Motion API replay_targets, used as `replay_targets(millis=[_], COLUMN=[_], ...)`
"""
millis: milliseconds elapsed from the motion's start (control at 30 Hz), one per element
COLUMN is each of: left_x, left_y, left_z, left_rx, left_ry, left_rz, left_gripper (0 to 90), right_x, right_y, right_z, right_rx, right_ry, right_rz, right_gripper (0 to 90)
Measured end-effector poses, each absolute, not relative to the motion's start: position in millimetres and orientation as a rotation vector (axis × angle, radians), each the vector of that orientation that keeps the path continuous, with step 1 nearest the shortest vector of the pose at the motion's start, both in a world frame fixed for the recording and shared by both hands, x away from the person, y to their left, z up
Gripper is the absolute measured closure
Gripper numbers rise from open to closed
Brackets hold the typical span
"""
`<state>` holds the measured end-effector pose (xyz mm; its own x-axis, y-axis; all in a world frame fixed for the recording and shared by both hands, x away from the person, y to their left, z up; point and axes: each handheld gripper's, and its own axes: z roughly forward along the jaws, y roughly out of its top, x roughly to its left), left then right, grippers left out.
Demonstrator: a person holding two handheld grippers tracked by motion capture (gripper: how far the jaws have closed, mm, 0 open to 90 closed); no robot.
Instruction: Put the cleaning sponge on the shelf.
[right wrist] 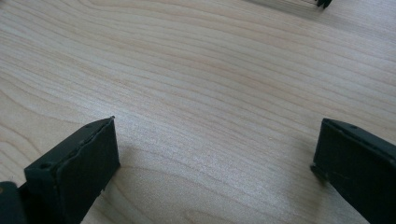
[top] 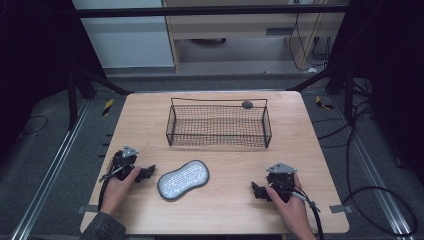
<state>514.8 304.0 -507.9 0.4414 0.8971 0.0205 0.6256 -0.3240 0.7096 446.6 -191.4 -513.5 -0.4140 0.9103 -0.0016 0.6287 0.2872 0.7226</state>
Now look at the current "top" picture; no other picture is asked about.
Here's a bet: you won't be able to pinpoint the white cabinet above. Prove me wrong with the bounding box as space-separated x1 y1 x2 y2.
71 0 175 70

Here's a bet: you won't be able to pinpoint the black horizontal bar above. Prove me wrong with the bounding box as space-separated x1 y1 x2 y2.
74 4 350 19

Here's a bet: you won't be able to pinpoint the black floor cable loop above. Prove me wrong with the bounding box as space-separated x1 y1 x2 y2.
313 99 419 238

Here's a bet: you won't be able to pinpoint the black wire mesh basket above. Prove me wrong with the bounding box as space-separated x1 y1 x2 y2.
165 97 273 149

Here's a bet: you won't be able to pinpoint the grey silver oval pad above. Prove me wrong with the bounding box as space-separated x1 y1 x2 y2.
156 159 211 201

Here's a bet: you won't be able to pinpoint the left hand-held gripper cable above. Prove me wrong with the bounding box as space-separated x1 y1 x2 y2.
97 165 125 212

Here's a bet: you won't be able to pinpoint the right hand-held gripper cable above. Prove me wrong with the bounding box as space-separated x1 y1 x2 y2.
271 179 326 240

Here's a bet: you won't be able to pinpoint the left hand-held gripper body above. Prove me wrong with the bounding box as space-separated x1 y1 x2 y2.
110 144 140 183

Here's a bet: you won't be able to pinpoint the aluminium floor rail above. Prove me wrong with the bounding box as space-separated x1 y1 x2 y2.
331 95 418 240
9 99 92 240

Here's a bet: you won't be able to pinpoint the person's right hand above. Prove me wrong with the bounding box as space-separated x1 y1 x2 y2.
264 173 310 236

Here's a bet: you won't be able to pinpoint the black cables under desk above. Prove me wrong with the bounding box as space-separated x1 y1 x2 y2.
287 12 335 72

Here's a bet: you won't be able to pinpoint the person's left hand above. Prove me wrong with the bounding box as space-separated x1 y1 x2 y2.
99 166 143 218

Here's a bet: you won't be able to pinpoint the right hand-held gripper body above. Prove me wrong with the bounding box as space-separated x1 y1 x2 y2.
265 162 298 204

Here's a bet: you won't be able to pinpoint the hand-held gripper cable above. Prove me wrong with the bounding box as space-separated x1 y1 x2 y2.
271 179 326 240
97 165 125 212

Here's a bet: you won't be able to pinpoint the thin black floor cable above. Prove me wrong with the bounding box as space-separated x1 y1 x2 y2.
18 114 50 136

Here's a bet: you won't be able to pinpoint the grey tape piece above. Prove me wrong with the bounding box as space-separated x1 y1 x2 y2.
77 204 100 215
329 204 354 215

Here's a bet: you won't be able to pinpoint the yellow black striped tape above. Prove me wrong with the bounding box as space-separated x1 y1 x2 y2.
314 95 335 111
101 98 115 117

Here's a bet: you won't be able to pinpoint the dark curtain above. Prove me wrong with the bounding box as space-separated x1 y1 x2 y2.
324 0 424 186
0 0 108 168

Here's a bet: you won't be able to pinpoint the black metal stand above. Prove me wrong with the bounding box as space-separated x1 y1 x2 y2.
65 61 135 132
286 61 356 122

